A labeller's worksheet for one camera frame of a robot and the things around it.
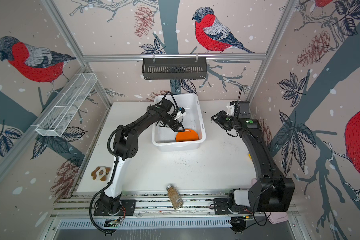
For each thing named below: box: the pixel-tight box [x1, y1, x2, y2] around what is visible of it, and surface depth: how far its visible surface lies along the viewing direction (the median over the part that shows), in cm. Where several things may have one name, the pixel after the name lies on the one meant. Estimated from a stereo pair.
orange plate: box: [175, 128, 199, 142], surface depth 102 cm
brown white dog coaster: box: [91, 166, 111, 182], surface depth 85 cm
